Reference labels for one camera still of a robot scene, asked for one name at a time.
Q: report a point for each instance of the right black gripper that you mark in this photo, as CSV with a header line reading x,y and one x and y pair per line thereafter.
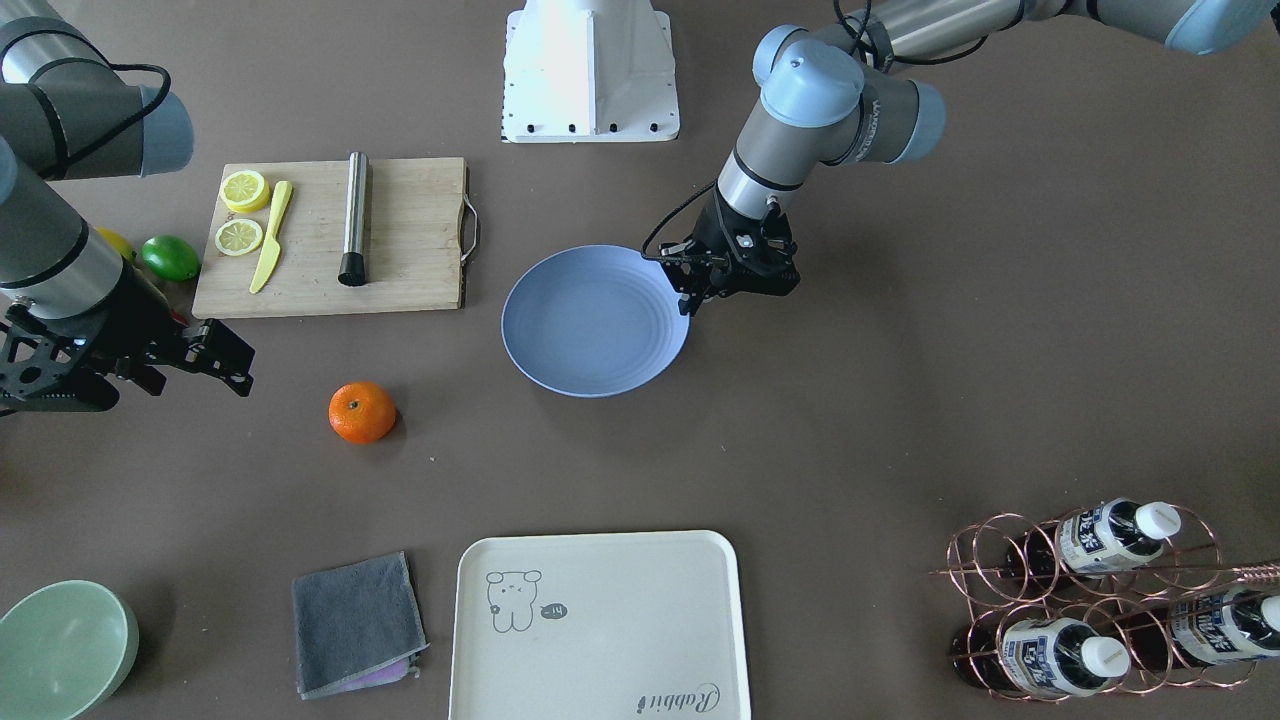
x,y
143,322

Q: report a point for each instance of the lemon half slice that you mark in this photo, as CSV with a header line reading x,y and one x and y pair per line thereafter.
x,y
238,237
245,191

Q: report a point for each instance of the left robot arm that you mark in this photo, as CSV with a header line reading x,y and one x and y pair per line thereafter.
x,y
833,96

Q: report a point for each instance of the steel muddler black tip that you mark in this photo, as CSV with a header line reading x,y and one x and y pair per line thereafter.
x,y
353,266

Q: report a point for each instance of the bamboo cutting board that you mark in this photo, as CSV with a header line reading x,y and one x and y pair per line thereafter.
x,y
414,214

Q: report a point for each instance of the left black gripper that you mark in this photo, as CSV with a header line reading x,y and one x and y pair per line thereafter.
x,y
716,231

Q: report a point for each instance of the orange fruit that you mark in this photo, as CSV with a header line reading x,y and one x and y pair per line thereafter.
x,y
362,412

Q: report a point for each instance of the grey folded cloth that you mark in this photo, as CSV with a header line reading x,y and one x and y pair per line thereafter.
x,y
356,627

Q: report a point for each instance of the blue plate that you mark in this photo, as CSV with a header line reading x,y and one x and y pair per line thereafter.
x,y
593,322

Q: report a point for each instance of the yellow plastic knife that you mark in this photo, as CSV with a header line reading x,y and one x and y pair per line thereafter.
x,y
271,248

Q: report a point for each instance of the tea bottle white cap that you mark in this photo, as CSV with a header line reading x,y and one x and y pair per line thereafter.
x,y
1118,535

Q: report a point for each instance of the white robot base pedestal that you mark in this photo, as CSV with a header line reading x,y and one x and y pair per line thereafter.
x,y
589,72

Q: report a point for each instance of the cream rabbit tray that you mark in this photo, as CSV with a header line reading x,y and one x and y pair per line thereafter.
x,y
644,625

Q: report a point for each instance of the green lime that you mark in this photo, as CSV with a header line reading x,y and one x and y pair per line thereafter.
x,y
170,258

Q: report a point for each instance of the mint green bowl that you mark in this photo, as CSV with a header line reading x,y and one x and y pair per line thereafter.
x,y
64,649

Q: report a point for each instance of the copper wire bottle rack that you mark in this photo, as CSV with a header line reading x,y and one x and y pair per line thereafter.
x,y
986,563

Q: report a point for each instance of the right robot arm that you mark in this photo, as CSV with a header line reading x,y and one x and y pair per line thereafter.
x,y
77,315

